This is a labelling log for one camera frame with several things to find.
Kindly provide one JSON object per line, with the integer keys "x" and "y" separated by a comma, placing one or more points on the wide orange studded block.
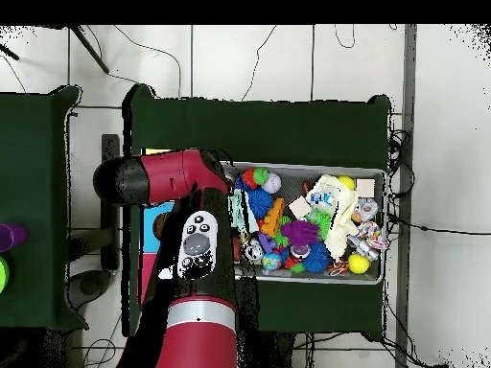
{"x": 273, "y": 217}

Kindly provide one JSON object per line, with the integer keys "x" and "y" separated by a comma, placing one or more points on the purple spiky rubber ball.
{"x": 301, "y": 233}

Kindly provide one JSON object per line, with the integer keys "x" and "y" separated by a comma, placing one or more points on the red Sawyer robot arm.
{"x": 199, "y": 337}

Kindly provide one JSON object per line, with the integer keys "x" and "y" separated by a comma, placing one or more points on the wooden box with three holes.
{"x": 153, "y": 237}

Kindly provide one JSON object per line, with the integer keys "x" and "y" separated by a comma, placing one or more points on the silver mesh bin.
{"x": 345, "y": 278}

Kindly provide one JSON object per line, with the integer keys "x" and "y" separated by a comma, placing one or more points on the mint green cloth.
{"x": 249, "y": 219}

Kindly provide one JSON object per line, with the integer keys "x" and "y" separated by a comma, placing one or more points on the blue globe ball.
{"x": 271, "y": 260}

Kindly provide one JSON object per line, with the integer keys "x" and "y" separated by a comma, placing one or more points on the dark green tablecloth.
{"x": 34, "y": 191}
{"x": 268, "y": 130}

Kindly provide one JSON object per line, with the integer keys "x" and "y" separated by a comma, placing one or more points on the blue spiky rubber ball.
{"x": 316, "y": 257}

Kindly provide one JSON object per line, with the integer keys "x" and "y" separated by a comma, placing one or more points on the cream yellow cloth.
{"x": 341, "y": 214}

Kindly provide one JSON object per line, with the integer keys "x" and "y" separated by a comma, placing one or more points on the yellow ball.
{"x": 358, "y": 263}
{"x": 346, "y": 182}

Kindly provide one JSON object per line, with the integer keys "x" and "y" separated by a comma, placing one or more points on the grey round stand base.
{"x": 90, "y": 285}

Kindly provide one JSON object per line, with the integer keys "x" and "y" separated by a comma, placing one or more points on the black tripod leg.
{"x": 9, "y": 53}
{"x": 90, "y": 49}

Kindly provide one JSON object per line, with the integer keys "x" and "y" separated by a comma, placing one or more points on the purple plastic cup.
{"x": 4, "y": 238}
{"x": 19, "y": 234}

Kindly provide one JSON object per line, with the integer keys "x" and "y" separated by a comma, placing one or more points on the lime green plastic cup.
{"x": 3, "y": 274}

